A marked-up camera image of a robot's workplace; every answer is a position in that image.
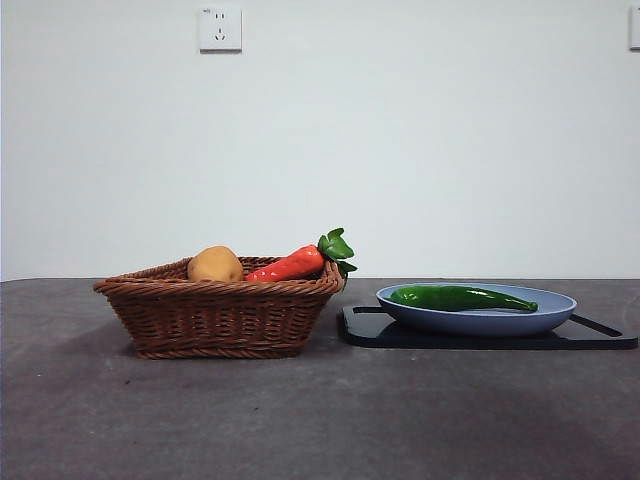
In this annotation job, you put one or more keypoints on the blue round plate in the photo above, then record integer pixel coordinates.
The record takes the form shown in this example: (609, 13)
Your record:
(475, 322)

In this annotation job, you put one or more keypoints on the black cutting board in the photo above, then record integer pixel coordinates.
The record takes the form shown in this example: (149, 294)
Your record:
(365, 330)

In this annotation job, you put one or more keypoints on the orange carrot with green leaves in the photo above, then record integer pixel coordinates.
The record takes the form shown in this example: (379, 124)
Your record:
(295, 262)

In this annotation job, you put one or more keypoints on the green long pepper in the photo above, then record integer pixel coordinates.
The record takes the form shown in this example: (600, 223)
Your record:
(450, 298)

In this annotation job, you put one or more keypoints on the brown wicker basket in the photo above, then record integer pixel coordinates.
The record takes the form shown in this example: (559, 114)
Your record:
(215, 320)

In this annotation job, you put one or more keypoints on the white wall socket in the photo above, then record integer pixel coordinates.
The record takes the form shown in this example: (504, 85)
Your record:
(221, 30)

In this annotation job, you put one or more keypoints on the yellow-brown potato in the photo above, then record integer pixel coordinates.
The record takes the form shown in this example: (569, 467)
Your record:
(215, 262)

